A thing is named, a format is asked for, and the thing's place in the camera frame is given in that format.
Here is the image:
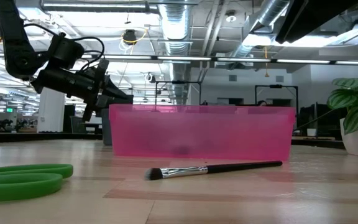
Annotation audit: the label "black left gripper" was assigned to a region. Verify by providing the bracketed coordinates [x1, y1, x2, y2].
[30, 58, 130, 123]

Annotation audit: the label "grey translucent plastic bin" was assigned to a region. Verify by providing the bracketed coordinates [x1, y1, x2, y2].
[100, 108, 113, 146]

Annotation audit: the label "white building column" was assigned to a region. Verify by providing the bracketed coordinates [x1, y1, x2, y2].
[37, 86, 67, 133]

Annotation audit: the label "long ceiling light strip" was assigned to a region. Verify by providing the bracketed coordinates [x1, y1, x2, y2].
[0, 52, 358, 65]

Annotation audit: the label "pink translucent plastic bin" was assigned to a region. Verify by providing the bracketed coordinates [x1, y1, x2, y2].
[109, 104, 296, 162]

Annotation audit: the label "black brush with silver ferrule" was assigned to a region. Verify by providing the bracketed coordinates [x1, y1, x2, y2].
[144, 160, 283, 181]

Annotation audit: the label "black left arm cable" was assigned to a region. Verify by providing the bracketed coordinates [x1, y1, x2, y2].
[23, 23, 106, 72]

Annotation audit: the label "green scissors handles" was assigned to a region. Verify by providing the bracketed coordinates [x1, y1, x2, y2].
[0, 163, 74, 203]

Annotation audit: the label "black background rig frame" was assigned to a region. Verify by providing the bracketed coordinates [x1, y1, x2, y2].
[254, 84, 299, 108]

